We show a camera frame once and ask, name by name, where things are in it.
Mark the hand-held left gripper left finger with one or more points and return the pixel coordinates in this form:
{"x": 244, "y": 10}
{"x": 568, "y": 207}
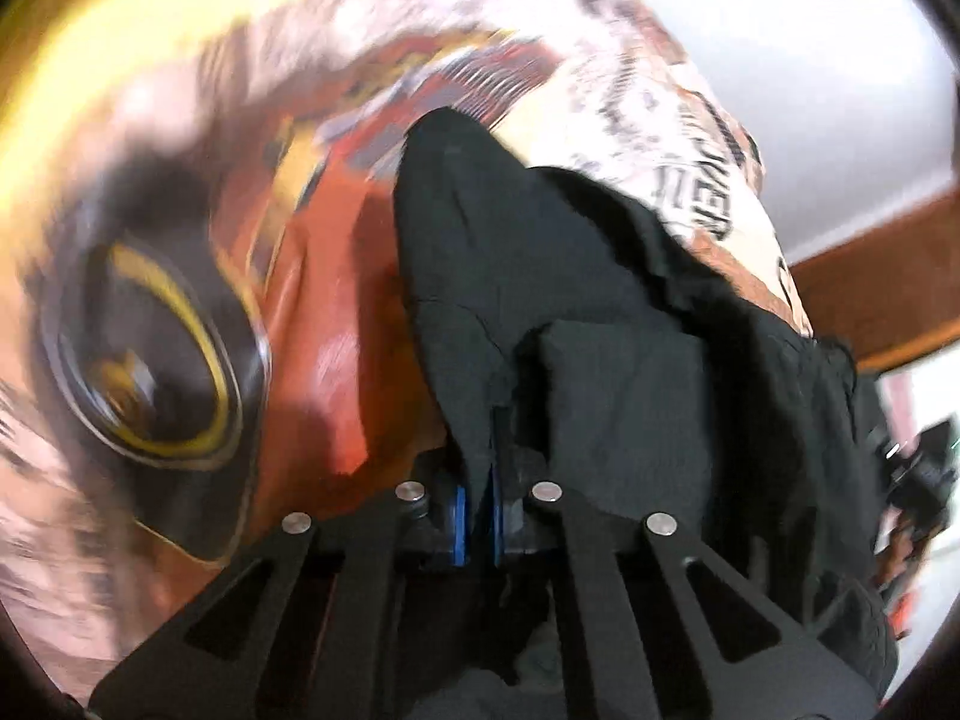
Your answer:
{"x": 459, "y": 521}

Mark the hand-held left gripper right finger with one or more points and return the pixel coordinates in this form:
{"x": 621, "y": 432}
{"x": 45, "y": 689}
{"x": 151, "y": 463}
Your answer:
{"x": 499, "y": 532}

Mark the black zip hoodie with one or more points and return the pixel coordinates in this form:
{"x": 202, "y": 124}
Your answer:
{"x": 600, "y": 277}

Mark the printed blanket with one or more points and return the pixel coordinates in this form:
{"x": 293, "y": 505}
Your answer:
{"x": 225, "y": 165}

